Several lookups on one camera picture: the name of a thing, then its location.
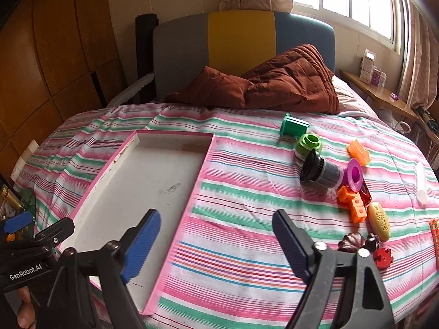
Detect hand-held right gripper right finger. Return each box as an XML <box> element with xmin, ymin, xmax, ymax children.
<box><xmin>272</xmin><ymin>209</ymin><xmax>396</xmax><ymax>329</ymax></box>

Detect pink rimmed white tray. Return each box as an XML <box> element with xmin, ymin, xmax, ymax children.
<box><xmin>57</xmin><ymin>130</ymin><xmax>216</xmax><ymax>316</ymax></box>

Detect striped blanket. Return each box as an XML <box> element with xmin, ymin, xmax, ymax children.
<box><xmin>14</xmin><ymin>103</ymin><xmax>439</xmax><ymax>329</ymax></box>

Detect red metallic cylinder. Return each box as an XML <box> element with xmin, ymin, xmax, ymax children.
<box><xmin>358</xmin><ymin>181</ymin><xmax>373</xmax><ymax>208</ymax></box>

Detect red puzzle piece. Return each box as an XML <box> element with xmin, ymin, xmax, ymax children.
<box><xmin>372</xmin><ymin>247</ymin><xmax>394</xmax><ymax>268</ymax></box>

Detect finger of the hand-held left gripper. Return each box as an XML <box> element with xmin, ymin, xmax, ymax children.
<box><xmin>32</xmin><ymin>217</ymin><xmax>75</xmax><ymax>247</ymax></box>
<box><xmin>2</xmin><ymin>211</ymin><xmax>34</xmax><ymax>234</ymax></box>

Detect purple box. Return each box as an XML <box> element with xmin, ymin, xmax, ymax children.
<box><xmin>370</xmin><ymin>68</ymin><xmax>387</xmax><ymax>86</ymax></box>

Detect white pillow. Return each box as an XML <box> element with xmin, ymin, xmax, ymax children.
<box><xmin>331</xmin><ymin>75</ymin><xmax>378</xmax><ymax>117</ymax></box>

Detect black grey cylinder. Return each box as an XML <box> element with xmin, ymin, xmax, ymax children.
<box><xmin>299</xmin><ymin>149</ymin><xmax>348</xmax><ymax>190</ymax></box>

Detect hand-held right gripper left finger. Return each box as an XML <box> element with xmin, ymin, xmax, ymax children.
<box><xmin>36</xmin><ymin>208</ymin><xmax>162</xmax><ymax>329</ymax></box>

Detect dark brown small ornament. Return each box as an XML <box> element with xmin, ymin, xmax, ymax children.
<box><xmin>364</xmin><ymin>233</ymin><xmax>381</xmax><ymax>252</ymax></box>

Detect grey yellow blue headboard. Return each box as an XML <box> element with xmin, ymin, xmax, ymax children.
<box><xmin>153</xmin><ymin>11</ymin><xmax>336</xmax><ymax>101</ymax></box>

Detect gold shiny object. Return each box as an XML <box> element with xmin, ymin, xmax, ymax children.
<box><xmin>0</xmin><ymin>184</ymin><xmax>23</xmax><ymax>219</ymax></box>

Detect person's left hand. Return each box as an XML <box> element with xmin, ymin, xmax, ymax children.
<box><xmin>16</xmin><ymin>286</ymin><xmax>37</xmax><ymax>329</ymax></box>

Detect orange plastic rack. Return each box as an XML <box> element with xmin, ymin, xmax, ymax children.
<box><xmin>429</xmin><ymin>217</ymin><xmax>439</xmax><ymax>268</ymax></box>

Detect brown quilt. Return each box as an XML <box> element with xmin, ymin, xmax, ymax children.
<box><xmin>165</xmin><ymin>44</ymin><xmax>341</xmax><ymax>115</ymax></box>

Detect brown pumpkin-shaped ornament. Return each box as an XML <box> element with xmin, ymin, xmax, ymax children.
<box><xmin>338</xmin><ymin>232</ymin><xmax>366</xmax><ymax>253</ymax></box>

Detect yellow oval patterned block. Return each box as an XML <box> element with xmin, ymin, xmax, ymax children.
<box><xmin>366</xmin><ymin>203</ymin><xmax>392</xmax><ymax>241</ymax></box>

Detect orange plastic clip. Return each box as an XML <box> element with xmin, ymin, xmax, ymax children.
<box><xmin>346</xmin><ymin>139</ymin><xmax>373</xmax><ymax>166</ymax></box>

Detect dark folded umbrella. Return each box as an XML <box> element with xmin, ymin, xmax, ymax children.
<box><xmin>415</xmin><ymin>106</ymin><xmax>438</xmax><ymax>128</ymax></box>

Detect white cloth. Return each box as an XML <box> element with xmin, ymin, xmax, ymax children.
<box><xmin>106</xmin><ymin>73</ymin><xmax>155</xmax><ymax>107</ymax></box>

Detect white carton box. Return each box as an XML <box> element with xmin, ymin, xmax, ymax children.
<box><xmin>359</xmin><ymin>50</ymin><xmax>376</xmax><ymax>83</ymax></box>

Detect wooden wardrobe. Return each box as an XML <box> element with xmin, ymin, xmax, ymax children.
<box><xmin>0</xmin><ymin>0</ymin><xmax>127</xmax><ymax>179</ymax></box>

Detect green plastic spool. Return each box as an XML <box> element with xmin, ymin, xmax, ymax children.
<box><xmin>279</xmin><ymin>113</ymin><xmax>310</xmax><ymax>138</ymax></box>

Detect purple plastic funnel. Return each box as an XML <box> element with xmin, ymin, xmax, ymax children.
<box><xmin>339</xmin><ymin>158</ymin><xmax>365</xmax><ymax>192</ymax></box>

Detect translucent white tube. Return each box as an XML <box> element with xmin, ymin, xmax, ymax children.
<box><xmin>414</xmin><ymin>162</ymin><xmax>427</xmax><ymax>205</ymax></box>

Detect orange linked cubes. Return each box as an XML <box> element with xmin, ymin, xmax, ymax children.
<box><xmin>337</xmin><ymin>185</ymin><xmax>368</xmax><ymax>223</ymax></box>

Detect wooden shelf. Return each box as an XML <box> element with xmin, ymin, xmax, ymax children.
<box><xmin>339</xmin><ymin>69</ymin><xmax>417</xmax><ymax>120</ymax></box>

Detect green white plug-in device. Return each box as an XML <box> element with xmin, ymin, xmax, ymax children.
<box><xmin>294</xmin><ymin>133</ymin><xmax>323</xmax><ymax>160</ymax></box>

